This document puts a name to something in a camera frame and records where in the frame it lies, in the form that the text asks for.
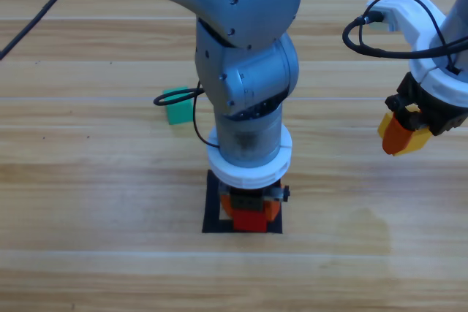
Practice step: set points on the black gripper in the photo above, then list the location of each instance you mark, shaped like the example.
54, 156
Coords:
246, 200
438, 116

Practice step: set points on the red wooden cube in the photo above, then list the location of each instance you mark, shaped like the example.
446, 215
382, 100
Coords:
250, 221

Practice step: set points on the yellow wooden cube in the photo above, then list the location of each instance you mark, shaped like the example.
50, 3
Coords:
420, 140

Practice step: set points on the green wooden cube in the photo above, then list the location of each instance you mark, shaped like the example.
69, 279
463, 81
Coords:
179, 113

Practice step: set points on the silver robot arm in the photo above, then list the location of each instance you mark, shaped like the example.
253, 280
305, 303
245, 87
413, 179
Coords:
459, 16
248, 5

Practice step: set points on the black tape square outline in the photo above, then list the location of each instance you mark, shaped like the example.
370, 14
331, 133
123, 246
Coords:
211, 217

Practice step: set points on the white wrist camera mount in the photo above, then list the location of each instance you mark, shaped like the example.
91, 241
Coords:
413, 16
248, 177

